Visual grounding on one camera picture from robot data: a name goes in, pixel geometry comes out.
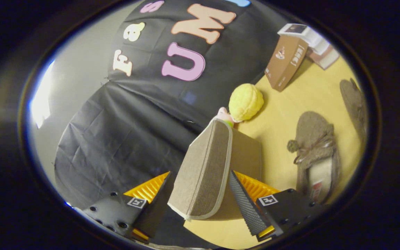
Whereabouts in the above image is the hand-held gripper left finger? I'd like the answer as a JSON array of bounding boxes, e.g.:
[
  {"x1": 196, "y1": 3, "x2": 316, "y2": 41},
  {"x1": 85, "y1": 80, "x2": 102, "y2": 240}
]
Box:
[{"x1": 82, "y1": 171, "x2": 173, "y2": 243}]

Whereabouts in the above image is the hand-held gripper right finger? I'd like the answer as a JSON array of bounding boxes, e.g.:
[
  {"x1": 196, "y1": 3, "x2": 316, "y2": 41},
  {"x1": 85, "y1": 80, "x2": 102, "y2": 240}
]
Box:
[{"x1": 228, "y1": 170, "x2": 320, "y2": 242}]

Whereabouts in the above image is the brown fabric storage box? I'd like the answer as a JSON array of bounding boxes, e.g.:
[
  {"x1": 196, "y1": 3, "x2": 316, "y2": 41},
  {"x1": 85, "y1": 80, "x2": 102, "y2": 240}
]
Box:
[{"x1": 167, "y1": 117, "x2": 262, "y2": 221}]

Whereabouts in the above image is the brown fuzzy slipper shoe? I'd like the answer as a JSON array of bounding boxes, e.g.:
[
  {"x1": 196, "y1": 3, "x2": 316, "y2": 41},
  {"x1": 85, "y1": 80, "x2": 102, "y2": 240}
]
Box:
[
  {"x1": 287, "y1": 111, "x2": 341, "y2": 205},
  {"x1": 340, "y1": 78, "x2": 369, "y2": 140}
]

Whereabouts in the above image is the black backdrop cloth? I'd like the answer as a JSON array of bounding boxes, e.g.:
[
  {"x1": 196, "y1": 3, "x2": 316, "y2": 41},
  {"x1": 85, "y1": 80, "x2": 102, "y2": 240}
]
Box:
[{"x1": 54, "y1": 0, "x2": 291, "y2": 249}]

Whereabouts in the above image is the pink and green plush toy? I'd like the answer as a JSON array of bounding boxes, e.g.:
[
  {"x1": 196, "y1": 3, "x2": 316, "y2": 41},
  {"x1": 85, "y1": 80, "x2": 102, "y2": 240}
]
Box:
[{"x1": 217, "y1": 107, "x2": 235, "y2": 127}]

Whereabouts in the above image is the yellow round plush toy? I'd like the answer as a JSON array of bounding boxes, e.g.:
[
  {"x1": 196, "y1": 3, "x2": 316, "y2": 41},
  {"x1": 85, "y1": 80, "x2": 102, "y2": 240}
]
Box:
[{"x1": 228, "y1": 83, "x2": 265, "y2": 122}]

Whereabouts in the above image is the brown cover book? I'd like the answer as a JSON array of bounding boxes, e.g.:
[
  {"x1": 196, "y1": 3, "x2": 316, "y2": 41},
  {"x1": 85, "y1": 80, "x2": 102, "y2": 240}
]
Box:
[{"x1": 265, "y1": 34, "x2": 309, "y2": 92}]

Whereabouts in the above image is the reddish brown book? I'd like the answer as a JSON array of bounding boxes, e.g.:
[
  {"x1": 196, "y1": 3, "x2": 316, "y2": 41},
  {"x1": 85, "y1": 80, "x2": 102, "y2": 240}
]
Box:
[{"x1": 306, "y1": 45, "x2": 340, "y2": 70}]

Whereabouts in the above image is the plain white book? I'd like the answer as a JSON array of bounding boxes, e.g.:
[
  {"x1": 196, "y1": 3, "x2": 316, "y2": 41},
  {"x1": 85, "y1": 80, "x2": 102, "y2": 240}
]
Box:
[{"x1": 310, "y1": 34, "x2": 331, "y2": 55}]

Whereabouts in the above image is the white book with portrait cover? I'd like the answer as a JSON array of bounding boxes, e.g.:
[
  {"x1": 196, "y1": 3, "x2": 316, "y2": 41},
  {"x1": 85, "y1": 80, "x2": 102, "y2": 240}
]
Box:
[{"x1": 277, "y1": 23, "x2": 317, "y2": 45}]

